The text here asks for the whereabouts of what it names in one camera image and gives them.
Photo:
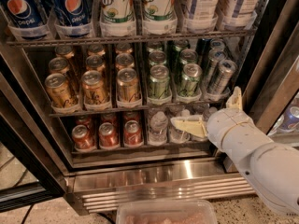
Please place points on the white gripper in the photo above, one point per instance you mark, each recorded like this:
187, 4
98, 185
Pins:
224, 127

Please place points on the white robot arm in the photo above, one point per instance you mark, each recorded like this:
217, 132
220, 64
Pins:
271, 168

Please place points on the front silver slim can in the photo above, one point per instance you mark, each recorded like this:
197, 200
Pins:
221, 77

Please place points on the silver slim can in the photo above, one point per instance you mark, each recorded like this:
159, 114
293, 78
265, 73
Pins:
214, 57
221, 77

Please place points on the second row right green can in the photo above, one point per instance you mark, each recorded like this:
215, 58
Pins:
186, 56

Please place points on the second row green can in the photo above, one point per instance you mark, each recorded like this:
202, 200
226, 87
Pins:
186, 56
157, 57

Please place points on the blue can behind glass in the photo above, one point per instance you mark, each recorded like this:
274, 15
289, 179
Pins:
291, 119

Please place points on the second row left green can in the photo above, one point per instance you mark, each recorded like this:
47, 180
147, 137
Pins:
157, 57

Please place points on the front right red can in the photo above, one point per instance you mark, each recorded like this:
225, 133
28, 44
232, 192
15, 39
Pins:
132, 133

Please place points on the red can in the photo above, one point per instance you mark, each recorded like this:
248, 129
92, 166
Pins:
83, 138
108, 137
132, 133

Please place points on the front right gold can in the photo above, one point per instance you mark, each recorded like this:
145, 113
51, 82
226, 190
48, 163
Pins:
128, 85

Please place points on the second row right gold can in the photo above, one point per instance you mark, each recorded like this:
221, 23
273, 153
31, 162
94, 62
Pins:
124, 60

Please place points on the second row gold can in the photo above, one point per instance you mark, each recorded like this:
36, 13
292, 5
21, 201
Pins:
62, 66
124, 60
96, 62

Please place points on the front middle red can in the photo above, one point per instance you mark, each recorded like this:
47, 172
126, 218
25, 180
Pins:
108, 137

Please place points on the front middle gold can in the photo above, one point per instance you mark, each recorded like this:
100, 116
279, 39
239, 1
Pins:
95, 87

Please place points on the second row middle gold can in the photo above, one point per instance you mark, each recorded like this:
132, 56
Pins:
96, 62

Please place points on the front left red can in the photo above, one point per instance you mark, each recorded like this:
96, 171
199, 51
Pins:
83, 138

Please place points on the steel fridge base grille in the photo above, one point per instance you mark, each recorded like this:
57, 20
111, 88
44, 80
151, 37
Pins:
104, 191

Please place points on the front left gold can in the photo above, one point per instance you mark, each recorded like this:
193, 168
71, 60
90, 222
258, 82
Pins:
60, 91

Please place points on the second row left gold can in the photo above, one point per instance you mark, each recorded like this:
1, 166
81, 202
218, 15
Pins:
62, 66

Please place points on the open fridge door left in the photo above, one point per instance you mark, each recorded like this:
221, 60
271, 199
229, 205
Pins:
28, 173

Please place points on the right water bottle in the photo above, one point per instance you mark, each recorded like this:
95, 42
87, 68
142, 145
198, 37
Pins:
206, 115

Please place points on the water bottle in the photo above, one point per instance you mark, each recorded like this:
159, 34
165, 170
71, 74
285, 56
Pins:
158, 129
206, 115
178, 136

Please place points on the middle water bottle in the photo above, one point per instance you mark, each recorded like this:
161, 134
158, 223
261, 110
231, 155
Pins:
178, 136

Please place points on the left water bottle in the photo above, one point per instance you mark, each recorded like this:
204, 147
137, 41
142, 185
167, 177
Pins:
158, 129

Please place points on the left white label bottle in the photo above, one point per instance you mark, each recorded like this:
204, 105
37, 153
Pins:
199, 15

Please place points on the white label bottle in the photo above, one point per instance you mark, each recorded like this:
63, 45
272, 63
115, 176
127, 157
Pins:
236, 13
199, 15

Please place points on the right white label bottle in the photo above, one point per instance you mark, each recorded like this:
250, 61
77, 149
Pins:
236, 13

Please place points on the right 7UP bottle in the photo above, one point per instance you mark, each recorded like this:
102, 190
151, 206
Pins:
158, 15

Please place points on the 7up bottle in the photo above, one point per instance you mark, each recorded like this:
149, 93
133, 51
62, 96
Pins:
158, 15
117, 16

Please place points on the clear plastic food container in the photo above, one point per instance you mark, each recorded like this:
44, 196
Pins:
166, 212

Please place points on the left 7UP bottle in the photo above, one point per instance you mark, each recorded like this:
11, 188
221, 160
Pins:
117, 16

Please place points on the right Pepsi bottle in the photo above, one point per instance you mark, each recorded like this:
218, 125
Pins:
74, 17

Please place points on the pepsi bottle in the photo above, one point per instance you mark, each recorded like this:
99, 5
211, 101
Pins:
25, 14
74, 17

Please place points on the left Pepsi bottle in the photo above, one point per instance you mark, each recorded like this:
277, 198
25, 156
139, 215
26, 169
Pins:
25, 14

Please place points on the top wire shelf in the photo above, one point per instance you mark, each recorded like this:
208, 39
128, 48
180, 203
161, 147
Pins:
129, 39

